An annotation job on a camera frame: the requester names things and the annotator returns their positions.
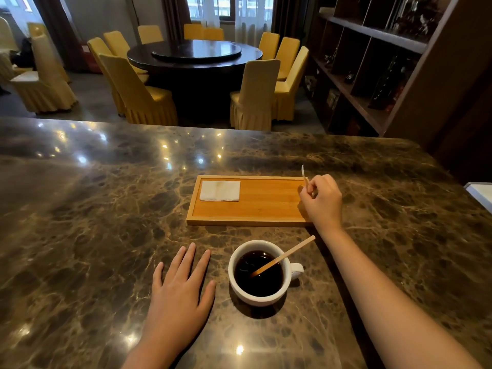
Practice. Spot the tall dark figurine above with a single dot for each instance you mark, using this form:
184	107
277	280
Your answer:
390	84

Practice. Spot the wooden stir stick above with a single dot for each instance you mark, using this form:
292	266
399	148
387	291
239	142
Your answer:
288	252

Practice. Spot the person's left hand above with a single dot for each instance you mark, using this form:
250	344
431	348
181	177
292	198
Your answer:
175	307

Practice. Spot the person's left thumb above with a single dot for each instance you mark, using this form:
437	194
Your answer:
209	293

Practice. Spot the person's right fingers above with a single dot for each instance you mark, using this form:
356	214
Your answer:
312	188

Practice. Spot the dark wooden shelf unit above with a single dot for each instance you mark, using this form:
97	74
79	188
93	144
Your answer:
422	92

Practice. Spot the dark round turntable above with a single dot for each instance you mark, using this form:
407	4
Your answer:
196	50

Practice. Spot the person's left middle finger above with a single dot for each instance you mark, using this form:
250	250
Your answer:
188	261

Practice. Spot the torn white paper sachet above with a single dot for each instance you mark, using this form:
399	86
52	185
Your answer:
304	174

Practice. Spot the person's left forearm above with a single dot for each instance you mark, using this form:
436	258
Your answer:
153	355

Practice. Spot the black coffee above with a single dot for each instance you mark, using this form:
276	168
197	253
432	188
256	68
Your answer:
261	282

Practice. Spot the small dark figurine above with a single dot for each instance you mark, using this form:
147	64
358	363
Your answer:
330	57

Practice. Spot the rectangular wooden tray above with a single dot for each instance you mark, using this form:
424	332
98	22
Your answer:
265	205

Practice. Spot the person's right hand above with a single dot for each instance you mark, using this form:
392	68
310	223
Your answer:
326	203

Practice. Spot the flat white board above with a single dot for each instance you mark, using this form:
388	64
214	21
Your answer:
482	195

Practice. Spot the person's right forearm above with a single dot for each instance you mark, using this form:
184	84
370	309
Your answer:
384	303

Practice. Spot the white ceramic coffee cup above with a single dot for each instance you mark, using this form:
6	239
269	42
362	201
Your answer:
242	295

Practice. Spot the folded white paper napkin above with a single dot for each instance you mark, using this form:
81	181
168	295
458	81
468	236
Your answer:
220	190

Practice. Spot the white sheer curtain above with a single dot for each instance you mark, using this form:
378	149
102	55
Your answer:
251	19

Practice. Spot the group of yellow covered chairs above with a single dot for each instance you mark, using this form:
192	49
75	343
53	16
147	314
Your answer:
253	92

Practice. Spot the round dark dining table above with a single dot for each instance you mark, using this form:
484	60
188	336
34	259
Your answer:
192	72

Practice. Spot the person's left little finger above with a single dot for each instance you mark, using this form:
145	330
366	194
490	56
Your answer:
158	274

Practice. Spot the brown curtain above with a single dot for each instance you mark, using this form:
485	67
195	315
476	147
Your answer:
288	15
175	15
61	30

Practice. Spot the shiny metal ornaments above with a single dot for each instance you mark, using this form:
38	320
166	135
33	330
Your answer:
417	15

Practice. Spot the window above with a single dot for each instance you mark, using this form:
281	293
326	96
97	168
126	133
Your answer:
226	5

